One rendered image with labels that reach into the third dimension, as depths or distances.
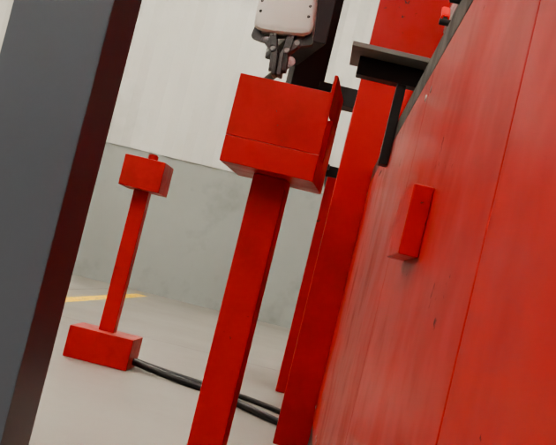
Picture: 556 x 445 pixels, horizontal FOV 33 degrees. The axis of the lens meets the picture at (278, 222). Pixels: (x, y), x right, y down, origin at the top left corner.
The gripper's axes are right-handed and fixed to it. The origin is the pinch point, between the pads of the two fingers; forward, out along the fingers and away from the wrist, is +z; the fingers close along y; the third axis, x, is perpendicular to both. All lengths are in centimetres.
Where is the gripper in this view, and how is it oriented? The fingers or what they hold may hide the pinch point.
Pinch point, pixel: (278, 65)
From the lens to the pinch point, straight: 164.0
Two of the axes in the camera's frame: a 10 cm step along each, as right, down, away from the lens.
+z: -1.5, 9.9, -0.6
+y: -9.8, -1.5, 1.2
